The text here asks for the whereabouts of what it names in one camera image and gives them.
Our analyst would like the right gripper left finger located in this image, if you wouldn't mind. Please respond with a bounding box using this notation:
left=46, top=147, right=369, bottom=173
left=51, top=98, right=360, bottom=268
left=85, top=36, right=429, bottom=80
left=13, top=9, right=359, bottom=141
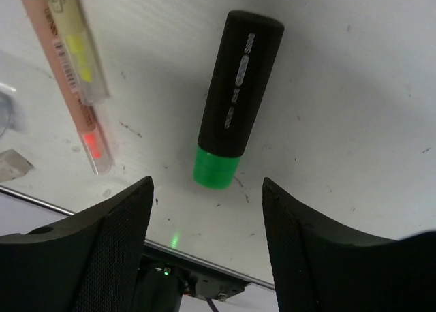
left=1, top=176, right=154, bottom=311

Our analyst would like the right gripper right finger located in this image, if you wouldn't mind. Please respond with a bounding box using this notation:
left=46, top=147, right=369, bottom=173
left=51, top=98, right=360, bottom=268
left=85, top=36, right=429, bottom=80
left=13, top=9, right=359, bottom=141
left=262, top=178, right=435, bottom=311

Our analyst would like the black green-capped highlighter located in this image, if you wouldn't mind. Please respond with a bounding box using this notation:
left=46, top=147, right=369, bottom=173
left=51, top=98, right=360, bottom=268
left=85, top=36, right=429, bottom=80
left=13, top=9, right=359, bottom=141
left=193, top=10, right=285, bottom=189

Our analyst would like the yellow slim highlighter pen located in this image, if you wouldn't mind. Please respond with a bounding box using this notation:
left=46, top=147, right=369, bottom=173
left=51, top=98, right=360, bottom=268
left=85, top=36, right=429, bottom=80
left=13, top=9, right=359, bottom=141
left=47, top=0, right=108, bottom=106

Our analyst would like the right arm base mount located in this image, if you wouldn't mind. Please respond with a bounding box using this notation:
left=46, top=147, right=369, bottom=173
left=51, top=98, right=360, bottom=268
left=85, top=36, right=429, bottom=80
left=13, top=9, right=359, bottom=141
left=130, top=241, right=278, bottom=311

